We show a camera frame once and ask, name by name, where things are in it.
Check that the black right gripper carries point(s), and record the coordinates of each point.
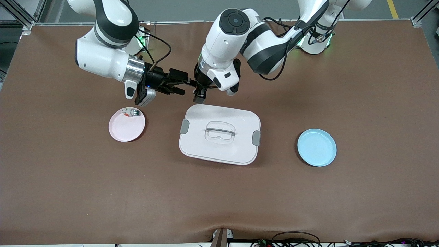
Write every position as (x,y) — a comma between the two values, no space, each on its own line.
(156,79)

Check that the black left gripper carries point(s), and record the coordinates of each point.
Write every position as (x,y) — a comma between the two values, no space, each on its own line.
(200,92)

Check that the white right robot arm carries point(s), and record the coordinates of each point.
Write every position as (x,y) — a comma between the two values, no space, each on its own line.
(99,58)

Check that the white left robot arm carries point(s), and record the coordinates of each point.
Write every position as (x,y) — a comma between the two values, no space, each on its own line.
(226,48)

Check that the grey box latch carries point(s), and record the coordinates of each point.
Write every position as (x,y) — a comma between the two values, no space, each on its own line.
(256,138)
(184,127)

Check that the white lidded storage box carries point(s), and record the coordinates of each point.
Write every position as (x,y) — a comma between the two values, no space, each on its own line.
(219,151)

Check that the pink round plate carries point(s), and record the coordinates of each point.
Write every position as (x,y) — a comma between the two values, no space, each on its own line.
(125,128)

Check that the light blue round plate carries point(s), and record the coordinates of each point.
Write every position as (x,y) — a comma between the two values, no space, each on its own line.
(317,147)

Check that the green push button switch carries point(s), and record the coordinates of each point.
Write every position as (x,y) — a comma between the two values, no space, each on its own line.
(133,112)

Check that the aluminium table edge rail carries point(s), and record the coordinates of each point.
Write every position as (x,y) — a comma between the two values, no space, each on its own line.
(178,22)

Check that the metal mounting bracket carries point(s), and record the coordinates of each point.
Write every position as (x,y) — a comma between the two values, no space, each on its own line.
(219,238)

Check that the aluminium frame post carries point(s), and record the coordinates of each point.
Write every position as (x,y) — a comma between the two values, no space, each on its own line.
(416,23)
(19,15)

